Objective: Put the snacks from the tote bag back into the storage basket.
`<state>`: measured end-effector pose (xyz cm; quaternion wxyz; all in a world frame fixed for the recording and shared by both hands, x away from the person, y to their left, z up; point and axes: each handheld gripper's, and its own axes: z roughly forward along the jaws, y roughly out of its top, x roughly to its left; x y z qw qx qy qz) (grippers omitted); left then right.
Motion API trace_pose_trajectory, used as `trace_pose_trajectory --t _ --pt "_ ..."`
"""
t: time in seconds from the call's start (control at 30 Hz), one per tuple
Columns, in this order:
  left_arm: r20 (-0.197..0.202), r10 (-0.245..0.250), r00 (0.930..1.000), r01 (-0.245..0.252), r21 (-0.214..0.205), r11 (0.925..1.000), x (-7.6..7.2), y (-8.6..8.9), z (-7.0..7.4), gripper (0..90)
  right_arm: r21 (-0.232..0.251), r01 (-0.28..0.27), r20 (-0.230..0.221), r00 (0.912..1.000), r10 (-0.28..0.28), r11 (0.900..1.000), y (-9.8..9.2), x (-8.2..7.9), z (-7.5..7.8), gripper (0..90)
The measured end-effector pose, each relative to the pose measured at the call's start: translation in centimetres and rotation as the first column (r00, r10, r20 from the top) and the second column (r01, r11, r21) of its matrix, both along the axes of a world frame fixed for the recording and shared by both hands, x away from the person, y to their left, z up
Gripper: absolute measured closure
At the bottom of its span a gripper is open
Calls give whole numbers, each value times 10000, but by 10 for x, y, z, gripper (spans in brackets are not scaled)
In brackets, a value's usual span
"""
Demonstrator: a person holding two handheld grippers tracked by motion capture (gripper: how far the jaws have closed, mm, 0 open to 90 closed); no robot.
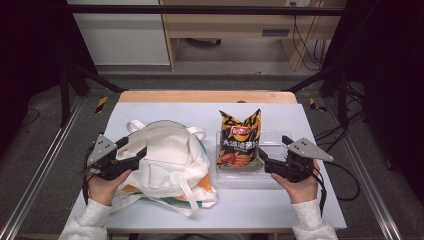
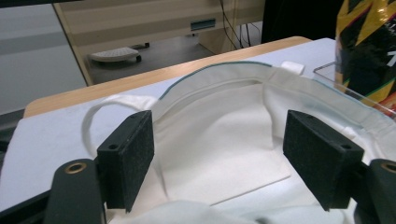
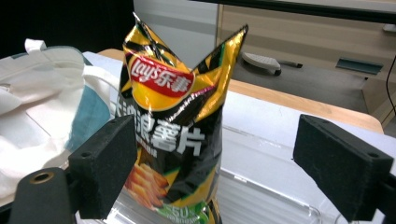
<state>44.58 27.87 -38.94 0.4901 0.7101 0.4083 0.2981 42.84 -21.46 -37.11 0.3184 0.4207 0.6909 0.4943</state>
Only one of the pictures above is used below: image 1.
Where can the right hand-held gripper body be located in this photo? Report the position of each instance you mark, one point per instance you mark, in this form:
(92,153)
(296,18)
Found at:
(306,151)

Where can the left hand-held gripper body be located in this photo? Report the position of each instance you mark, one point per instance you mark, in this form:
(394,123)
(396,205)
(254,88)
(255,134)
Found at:
(103,150)

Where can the clear plastic box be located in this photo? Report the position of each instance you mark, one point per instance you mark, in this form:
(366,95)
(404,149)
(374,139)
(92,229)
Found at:
(271,151)

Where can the white tote bag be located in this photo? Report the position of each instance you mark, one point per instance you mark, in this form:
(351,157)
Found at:
(166,150)

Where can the black orange chips bag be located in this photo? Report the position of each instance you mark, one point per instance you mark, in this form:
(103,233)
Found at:
(238,136)

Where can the person's right hand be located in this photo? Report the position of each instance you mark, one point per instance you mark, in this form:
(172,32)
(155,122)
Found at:
(300,190)

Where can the person's left hand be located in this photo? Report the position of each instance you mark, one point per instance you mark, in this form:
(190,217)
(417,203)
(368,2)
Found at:
(103,190)

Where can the pale grey table mat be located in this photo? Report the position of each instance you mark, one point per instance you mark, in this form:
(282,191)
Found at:
(283,113)

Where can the yellow black tape strip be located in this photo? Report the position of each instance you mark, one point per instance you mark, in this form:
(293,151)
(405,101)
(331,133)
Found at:
(315,106)
(101,104)

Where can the black metal stand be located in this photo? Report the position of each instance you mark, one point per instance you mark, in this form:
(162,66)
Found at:
(65,96)
(342,100)

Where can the wooden table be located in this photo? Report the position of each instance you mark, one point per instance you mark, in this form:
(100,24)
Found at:
(206,96)

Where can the white cabinet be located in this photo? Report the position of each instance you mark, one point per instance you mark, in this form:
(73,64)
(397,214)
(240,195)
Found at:
(123,43)

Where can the black curtain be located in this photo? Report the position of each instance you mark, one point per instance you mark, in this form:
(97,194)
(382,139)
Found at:
(30,66)
(390,83)

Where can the light wooden desk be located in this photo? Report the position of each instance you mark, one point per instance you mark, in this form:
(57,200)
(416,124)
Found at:
(226,25)

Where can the aluminium floor rail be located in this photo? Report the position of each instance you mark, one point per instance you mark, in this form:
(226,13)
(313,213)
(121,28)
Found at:
(373,196)
(50,150)

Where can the black horizontal frame bar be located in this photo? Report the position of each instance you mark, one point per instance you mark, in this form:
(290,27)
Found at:
(200,10)

